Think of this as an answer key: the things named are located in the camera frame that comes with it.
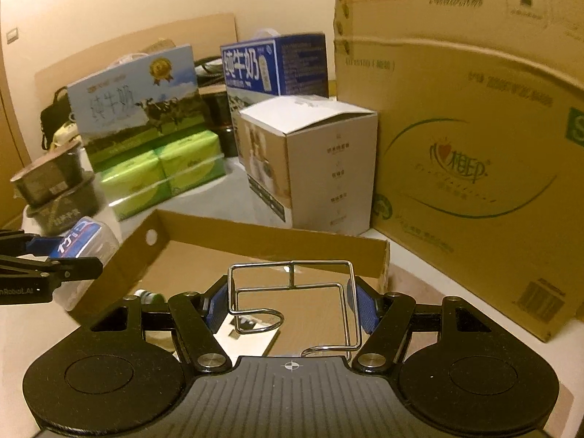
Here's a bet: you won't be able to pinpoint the metal wire holder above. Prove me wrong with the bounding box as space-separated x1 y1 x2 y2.
227 260 363 357

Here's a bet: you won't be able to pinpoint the white product box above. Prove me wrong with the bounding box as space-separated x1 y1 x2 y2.
238 95 379 237

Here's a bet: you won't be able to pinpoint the grey table mat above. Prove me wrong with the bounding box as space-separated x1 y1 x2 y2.
0 155 576 438

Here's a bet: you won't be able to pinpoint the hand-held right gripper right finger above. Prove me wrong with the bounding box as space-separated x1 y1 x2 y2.
344 277 491 372

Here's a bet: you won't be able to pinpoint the yellowish plastic bags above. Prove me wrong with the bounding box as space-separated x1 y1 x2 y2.
50 123 82 152

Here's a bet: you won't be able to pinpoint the dark container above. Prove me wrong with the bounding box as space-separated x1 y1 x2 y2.
201 87 238 156

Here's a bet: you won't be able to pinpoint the dark food bowl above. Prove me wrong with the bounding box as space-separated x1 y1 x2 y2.
25 178 108 238
10 143 85 206

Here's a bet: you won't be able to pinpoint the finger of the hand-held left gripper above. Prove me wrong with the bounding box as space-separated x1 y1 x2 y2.
0 255 104 280
0 229 63 257

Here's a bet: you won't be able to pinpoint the black bag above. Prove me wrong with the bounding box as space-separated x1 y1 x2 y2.
40 87 76 149

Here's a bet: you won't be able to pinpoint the cow print milk box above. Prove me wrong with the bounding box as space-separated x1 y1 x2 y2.
68 45 211 165

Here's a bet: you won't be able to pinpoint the shallow cardboard tray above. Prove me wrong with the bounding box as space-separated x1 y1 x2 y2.
68 209 391 361

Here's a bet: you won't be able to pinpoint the black cable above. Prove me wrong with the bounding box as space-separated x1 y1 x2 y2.
194 56 225 84

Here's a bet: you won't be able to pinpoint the wooden wardrobe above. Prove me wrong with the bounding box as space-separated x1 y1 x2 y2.
0 70 28 231

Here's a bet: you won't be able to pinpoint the large cardboard box heart logo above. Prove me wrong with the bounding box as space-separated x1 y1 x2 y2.
335 36 584 343

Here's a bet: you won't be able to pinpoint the clear cotton swab box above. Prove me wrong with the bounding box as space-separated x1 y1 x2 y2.
52 218 122 313

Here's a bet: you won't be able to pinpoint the blue milk carton box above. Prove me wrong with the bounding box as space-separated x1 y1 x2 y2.
220 32 330 156

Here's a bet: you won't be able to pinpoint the green tissue pack bundle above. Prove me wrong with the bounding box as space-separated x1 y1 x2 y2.
93 130 226 222

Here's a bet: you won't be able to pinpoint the small green white bottle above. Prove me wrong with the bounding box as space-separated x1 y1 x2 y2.
134 289 167 306

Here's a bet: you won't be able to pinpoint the white booklet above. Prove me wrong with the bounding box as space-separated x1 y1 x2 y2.
212 315 284 357

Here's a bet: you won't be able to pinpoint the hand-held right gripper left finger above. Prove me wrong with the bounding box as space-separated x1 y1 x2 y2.
89 276 233 372

